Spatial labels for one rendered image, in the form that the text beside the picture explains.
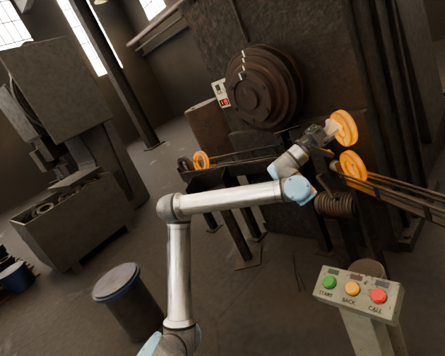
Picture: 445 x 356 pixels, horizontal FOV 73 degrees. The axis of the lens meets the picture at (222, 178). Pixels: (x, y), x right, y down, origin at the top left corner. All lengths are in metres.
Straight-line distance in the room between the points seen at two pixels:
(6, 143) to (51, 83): 7.42
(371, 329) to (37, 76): 3.65
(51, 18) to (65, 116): 8.84
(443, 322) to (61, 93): 3.77
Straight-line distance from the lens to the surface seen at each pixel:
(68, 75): 4.01
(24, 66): 3.88
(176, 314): 1.47
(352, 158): 1.39
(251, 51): 1.66
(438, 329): 1.70
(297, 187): 1.10
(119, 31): 13.24
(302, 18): 1.66
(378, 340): 1.13
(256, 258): 2.27
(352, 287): 1.03
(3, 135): 11.22
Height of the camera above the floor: 1.35
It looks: 20 degrees down
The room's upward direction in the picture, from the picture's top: 25 degrees counter-clockwise
